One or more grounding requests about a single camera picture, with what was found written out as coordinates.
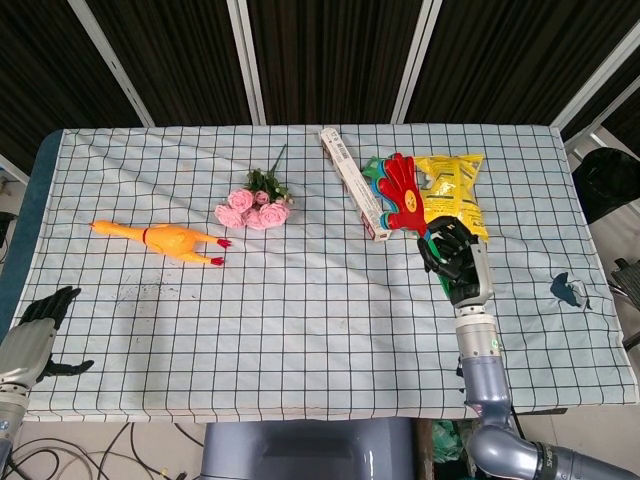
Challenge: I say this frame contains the green plastic bag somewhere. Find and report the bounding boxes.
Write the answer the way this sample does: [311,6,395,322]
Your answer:
[431,419,470,465]

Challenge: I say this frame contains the yellow rubber chicken toy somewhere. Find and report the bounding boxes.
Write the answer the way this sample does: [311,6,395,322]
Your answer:
[88,219,234,268]

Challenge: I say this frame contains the dark pleated curtain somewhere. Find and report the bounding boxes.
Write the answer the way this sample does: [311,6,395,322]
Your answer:
[0,0,640,174]

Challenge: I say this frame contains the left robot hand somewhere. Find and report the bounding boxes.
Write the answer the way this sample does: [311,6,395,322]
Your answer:
[0,285,95,389]

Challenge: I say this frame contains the yellow snack bag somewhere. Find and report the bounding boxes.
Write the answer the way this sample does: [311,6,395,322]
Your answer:
[413,153,489,242]

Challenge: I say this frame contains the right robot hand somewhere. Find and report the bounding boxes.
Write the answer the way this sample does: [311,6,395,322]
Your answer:
[417,215,496,307]

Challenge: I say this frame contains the pink artificial rose bouquet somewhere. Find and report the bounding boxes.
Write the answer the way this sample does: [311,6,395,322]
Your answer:
[214,144,295,232]

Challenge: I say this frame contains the white metal frame post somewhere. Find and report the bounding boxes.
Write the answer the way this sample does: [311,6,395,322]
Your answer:
[226,0,267,126]
[551,19,640,132]
[391,0,435,124]
[66,0,155,127]

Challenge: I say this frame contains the grid-patterned light tablecloth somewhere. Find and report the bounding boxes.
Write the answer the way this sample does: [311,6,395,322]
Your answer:
[22,122,627,424]

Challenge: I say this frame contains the long white wrap box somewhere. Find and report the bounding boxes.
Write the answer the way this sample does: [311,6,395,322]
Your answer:
[319,126,394,243]

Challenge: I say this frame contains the black bag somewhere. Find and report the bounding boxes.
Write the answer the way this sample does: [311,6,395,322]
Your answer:
[571,146,640,225]

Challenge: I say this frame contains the black floor cables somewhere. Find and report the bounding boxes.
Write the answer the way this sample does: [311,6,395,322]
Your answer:
[8,422,207,480]

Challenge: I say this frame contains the red hand clapper toy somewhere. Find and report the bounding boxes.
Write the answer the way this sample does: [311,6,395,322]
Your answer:
[369,152,456,299]

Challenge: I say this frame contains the grey-blue robot torso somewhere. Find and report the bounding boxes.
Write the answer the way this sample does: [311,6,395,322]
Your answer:
[199,417,417,480]

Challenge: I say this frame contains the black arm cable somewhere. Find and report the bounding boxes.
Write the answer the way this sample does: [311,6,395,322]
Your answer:
[455,353,470,397]

